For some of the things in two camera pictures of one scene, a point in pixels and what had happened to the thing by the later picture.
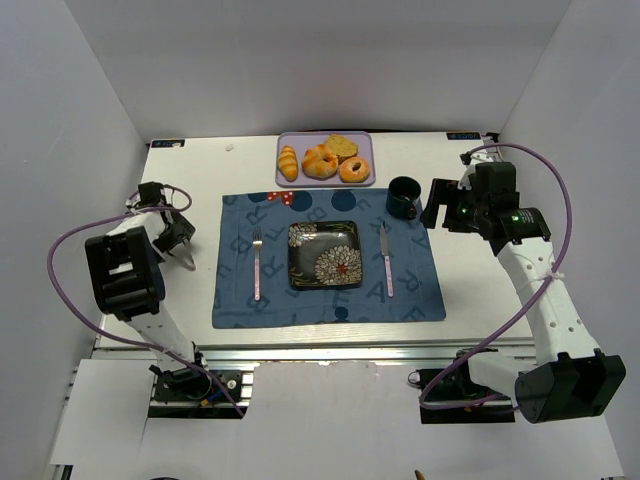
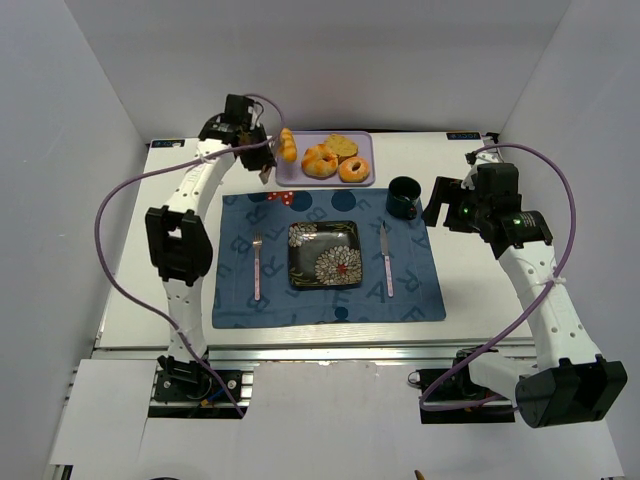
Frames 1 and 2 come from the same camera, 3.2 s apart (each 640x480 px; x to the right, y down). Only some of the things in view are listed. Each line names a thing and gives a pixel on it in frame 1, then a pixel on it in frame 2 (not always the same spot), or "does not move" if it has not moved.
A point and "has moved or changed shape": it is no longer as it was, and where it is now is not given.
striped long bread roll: [288, 164] → [287, 145]
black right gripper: [447, 208] does not move
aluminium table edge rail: [521, 349] does not move
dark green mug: [402, 197] does not move
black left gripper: [179, 232] → [258, 157]
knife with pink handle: [384, 251] does not move
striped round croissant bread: [319, 162] does not move
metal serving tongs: [182, 253] has moved or changed shape
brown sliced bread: [342, 147] does not move
